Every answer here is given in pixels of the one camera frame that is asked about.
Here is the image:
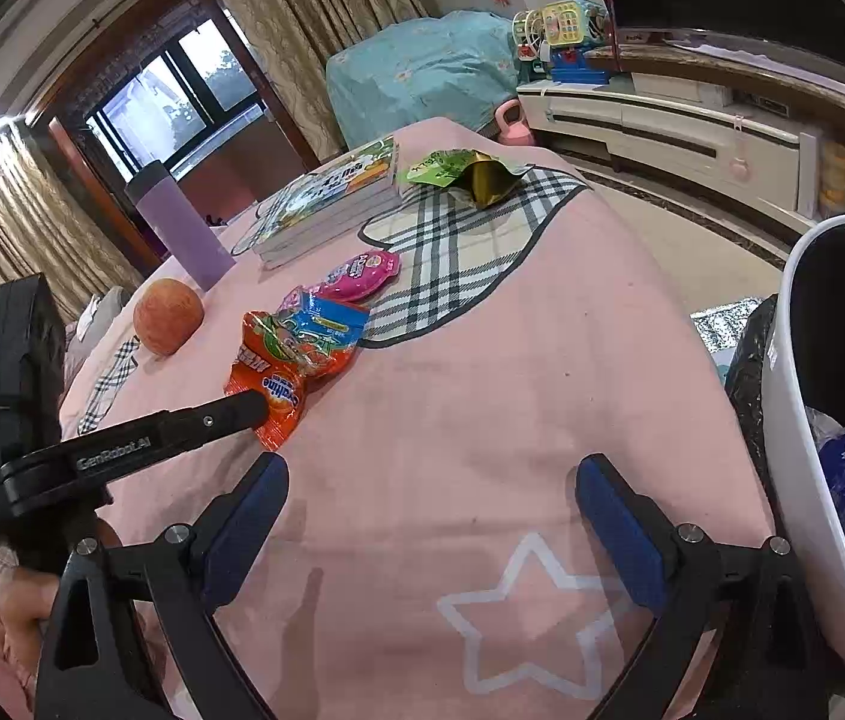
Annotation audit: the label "brown framed glass door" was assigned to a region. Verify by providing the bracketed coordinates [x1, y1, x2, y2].
[47, 0, 311, 256]

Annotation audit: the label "green cover picture book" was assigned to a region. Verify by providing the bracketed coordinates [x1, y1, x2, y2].
[231, 136, 399, 256]

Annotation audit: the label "teal furniture cover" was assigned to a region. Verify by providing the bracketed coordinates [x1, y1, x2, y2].
[326, 11, 521, 155]

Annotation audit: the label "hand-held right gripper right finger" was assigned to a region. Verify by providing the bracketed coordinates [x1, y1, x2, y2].
[574, 452, 845, 720]

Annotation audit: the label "pink snack packet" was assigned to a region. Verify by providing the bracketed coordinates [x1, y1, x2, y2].
[307, 249, 402, 305]

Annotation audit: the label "pink kettlebell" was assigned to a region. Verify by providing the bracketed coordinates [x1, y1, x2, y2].
[495, 99, 533, 147]

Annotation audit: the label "white book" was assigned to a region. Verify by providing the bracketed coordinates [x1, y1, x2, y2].
[257, 165, 402, 269]

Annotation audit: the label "white bin with black liner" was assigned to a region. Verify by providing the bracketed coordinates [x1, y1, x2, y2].
[726, 214, 845, 676]

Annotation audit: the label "person's left hand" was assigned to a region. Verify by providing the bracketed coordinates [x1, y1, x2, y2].
[0, 566, 58, 691]

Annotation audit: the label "orange snack packet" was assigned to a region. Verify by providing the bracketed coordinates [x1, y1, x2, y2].
[223, 311, 311, 452]

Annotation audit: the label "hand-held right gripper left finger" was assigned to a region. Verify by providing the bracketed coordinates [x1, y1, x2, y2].
[34, 452, 290, 720]

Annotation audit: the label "purple bottle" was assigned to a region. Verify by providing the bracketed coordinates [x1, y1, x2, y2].
[126, 163, 237, 292]

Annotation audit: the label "blue snack packet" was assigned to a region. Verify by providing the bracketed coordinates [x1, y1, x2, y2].
[276, 285, 371, 383]

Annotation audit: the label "beige patterned curtain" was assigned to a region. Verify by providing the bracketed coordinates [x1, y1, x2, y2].
[201, 0, 431, 162]
[0, 124, 146, 320]

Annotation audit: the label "orange apple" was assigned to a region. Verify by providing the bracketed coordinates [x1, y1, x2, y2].
[133, 279, 205, 356]

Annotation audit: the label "green and gold snack packet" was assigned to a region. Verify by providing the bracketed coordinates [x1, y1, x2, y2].
[405, 148, 536, 209]

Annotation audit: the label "grey cushion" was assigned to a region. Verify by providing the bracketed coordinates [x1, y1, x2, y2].
[66, 285, 131, 383]

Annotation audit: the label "white television cabinet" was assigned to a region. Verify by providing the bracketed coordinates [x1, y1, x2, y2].
[516, 45, 845, 237]

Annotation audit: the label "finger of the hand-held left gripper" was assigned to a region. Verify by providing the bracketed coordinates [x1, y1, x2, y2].
[160, 388, 270, 453]

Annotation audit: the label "stacked yellow containers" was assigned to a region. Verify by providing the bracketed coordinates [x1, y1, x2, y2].
[818, 141, 845, 215]

